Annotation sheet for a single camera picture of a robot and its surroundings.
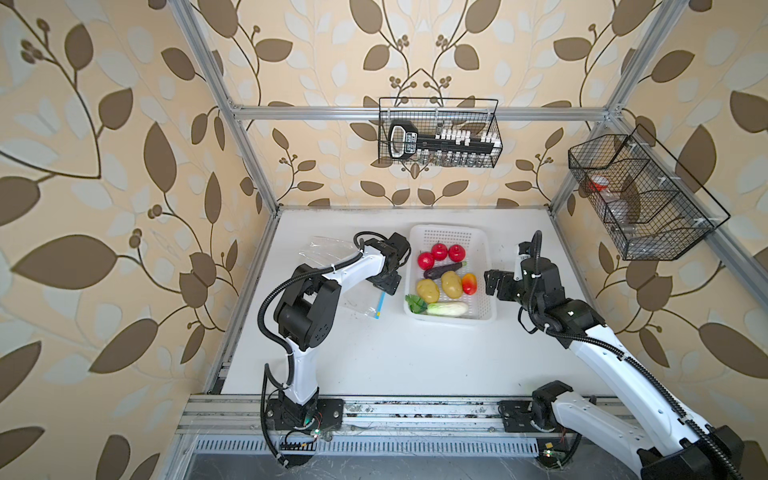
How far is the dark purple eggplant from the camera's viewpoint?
99 centimetres

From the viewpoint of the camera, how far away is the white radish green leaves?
0.88 m

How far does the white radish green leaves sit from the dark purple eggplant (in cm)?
11
